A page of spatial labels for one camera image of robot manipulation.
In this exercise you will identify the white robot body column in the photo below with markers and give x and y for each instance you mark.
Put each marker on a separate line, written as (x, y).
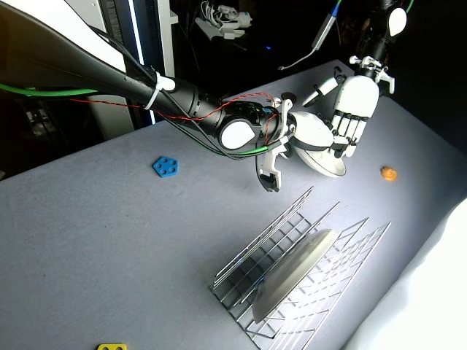
(109, 116)

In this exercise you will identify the yellow block with holes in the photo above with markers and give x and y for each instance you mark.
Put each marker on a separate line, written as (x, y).
(112, 347)

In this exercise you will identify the blue pentagon block with holes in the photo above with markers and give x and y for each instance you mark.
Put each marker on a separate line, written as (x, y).
(166, 167)

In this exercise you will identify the orange swirl toy pastry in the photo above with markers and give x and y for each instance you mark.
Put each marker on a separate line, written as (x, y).
(389, 174)

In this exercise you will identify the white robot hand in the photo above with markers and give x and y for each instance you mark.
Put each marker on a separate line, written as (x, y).
(359, 96)
(312, 129)

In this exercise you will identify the white plate with dark rim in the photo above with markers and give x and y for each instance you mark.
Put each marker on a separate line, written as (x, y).
(292, 273)
(328, 166)

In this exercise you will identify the spare white robot hand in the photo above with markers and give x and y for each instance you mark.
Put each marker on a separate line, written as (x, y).
(222, 20)

